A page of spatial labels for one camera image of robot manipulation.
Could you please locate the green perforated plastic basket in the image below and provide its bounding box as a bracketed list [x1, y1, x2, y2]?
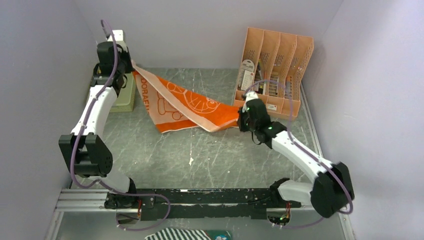
[86, 72, 137, 114]

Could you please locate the orange and cream towel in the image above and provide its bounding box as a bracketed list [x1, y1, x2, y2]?
[131, 60, 239, 134]

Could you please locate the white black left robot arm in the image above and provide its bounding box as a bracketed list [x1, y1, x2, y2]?
[58, 39, 140, 210]

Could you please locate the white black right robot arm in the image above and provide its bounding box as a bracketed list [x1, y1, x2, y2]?
[237, 92, 355, 218]

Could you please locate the white red stationery box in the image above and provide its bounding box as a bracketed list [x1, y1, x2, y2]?
[240, 70, 255, 91]

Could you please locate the white hanging card package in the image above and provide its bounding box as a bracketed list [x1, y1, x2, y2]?
[240, 59, 255, 72]

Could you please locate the pink plastic file organizer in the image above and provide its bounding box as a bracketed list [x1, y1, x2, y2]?
[233, 27, 314, 120]

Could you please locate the teal patterned cloth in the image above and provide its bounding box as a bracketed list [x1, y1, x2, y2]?
[204, 230, 233, 240]

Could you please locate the black white striped cloth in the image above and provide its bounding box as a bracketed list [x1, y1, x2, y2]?
[144, 227, 211, 240]

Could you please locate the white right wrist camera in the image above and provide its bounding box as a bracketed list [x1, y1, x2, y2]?
[243, 91, 259, 103]

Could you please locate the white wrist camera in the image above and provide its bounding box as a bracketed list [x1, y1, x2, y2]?
[243, 91, 259, 103]
[107, 29, 126, 44]

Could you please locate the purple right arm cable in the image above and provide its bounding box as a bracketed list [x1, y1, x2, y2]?
[243, 79, 355, 230]

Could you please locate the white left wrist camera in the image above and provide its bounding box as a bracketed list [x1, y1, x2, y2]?
[107, 29, 126, 44]

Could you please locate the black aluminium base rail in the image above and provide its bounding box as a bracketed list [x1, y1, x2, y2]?
[54, 187, 347, 221]

